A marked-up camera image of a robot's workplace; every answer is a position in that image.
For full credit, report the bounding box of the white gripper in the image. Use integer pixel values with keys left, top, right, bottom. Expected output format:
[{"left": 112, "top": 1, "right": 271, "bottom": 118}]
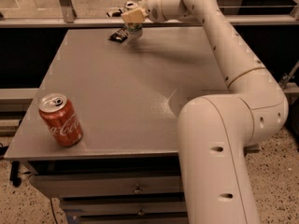
[{"left": 121, "top": 0, "right": 165, "bottom": 23}]

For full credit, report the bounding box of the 7up soda can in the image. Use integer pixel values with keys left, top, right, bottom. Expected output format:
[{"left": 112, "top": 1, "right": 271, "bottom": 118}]
[{"left": 123, "top": 1, "right": 143, "bottom": 40}]

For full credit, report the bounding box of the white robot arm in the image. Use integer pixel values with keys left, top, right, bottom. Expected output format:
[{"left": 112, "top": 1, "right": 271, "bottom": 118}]
[{"left": 121, "top": 0, "right": 288, "bottom": 224}]

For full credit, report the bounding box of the dark rxbar chocolate bar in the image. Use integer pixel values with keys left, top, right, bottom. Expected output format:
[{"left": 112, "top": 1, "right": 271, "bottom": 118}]
[{"left": 109, "top": 27, "right": 128, "bottom": 43}]

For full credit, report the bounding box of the red coca-cola can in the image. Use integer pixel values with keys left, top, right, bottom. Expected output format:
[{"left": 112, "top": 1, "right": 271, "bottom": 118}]
[{"left": 38, "top": 93, "right": 83, "bottom": 147}]

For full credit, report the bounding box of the grey drawer cabinet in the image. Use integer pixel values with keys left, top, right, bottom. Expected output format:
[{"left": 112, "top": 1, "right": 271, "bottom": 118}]
[{"left": 7, "top": 27, "right": 228, "bottom": 224}]

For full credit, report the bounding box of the top grey drawer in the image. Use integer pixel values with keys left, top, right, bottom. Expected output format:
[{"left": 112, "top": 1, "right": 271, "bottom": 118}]
[{"left": 30, "top": 173, "right": 183, "bottom": 198}]

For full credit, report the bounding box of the grey drawer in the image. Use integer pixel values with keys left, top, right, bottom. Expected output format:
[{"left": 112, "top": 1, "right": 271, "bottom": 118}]
[
  {"left": 60, "top": 199, "right": 186, "bottom": 217},
  {"left": 30, "top": 173, "right": 183, "bottom": 198}
]

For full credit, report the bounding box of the middle grey drawer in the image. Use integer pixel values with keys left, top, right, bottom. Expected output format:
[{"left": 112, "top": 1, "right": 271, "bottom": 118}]
[{"left": 60, "top": 199, "right": 186, "bottom": 217}]

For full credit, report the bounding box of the black stand foot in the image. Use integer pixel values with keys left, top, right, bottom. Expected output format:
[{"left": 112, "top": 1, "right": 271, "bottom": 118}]
[{"left": 9, "top": 161, "right": 21, "bottom": 188}]

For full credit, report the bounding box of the grey metal railing frame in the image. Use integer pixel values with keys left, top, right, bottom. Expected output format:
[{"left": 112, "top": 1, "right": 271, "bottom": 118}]
[{"left": 0, "top": 0, "right": 299, "bottom": 27}]

